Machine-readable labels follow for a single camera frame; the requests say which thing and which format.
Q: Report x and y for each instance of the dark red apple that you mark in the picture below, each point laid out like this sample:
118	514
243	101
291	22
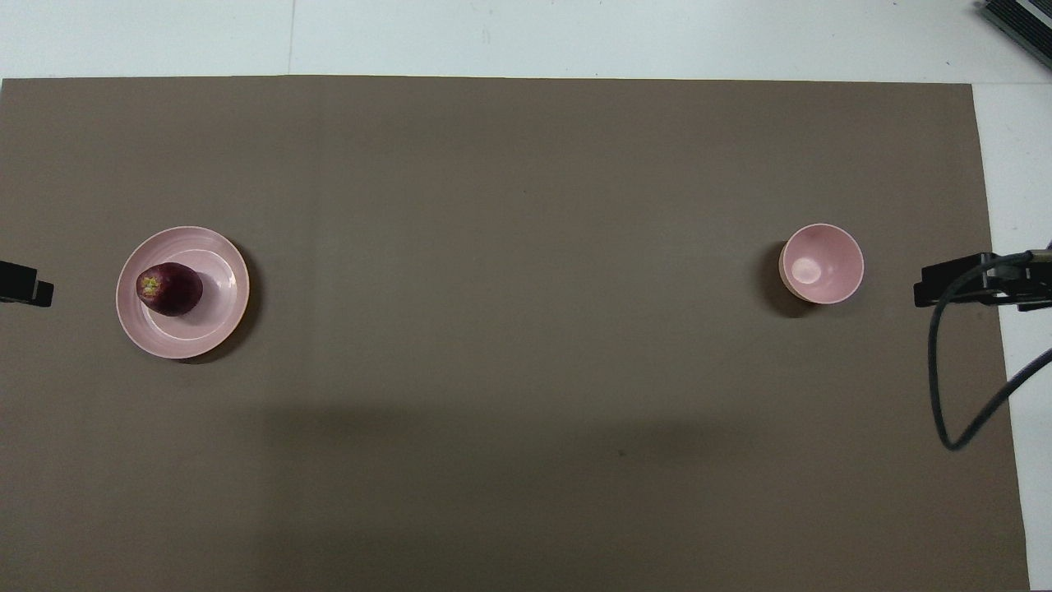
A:
173	292

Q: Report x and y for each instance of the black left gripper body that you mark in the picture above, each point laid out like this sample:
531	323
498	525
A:
16	281

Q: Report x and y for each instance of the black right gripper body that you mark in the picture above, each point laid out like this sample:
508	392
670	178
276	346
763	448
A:
962	284

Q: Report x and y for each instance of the pink bowl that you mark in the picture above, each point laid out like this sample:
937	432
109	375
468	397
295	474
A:
822	263

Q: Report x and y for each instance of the brown table mat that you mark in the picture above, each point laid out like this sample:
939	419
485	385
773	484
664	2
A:
526	247

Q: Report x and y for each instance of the pink plate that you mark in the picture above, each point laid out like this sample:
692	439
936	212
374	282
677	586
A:
218	321

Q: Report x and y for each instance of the grey ribbed metal device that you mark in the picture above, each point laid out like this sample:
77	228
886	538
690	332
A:
1027	20

